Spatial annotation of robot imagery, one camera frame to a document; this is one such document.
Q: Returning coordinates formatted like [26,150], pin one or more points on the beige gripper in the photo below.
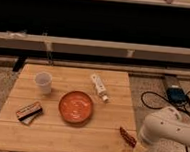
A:
[139,148]

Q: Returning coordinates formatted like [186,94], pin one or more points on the red chili pepper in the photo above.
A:
[128,138]

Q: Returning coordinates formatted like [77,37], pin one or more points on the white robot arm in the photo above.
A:
[165,123]

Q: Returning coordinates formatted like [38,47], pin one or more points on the black power adapter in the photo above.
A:
[176,95]

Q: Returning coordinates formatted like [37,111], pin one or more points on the orange bowl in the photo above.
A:
[75,107]

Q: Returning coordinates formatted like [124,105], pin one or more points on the white tube bottle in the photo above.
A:
[100,88]

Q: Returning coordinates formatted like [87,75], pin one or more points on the wooden table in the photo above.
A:
[48,132]

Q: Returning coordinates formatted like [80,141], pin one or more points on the white shelf rail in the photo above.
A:
[92,47]

